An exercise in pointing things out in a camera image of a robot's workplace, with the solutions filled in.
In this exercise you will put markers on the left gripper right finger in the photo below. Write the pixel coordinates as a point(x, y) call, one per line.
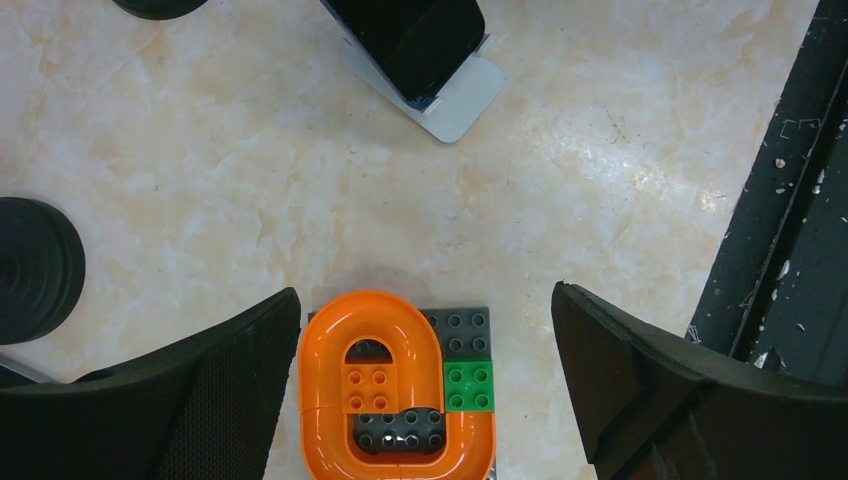
point(651, 405)

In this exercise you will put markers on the black phone stand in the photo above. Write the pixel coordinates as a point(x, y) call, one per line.
point(159, 10)
point(43, 269)

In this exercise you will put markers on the green building brick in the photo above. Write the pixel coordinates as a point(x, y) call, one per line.
point(469, 385)

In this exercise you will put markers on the black phone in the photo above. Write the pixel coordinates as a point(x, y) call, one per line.
point(15, 373)
point(416, 45)

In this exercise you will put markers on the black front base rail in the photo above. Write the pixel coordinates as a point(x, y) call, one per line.
point(776, 295)

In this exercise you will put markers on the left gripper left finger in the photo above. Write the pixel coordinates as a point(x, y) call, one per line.
point(204, 407)

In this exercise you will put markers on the white plastic phone holder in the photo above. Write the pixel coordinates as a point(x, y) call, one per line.
point(458, 104)

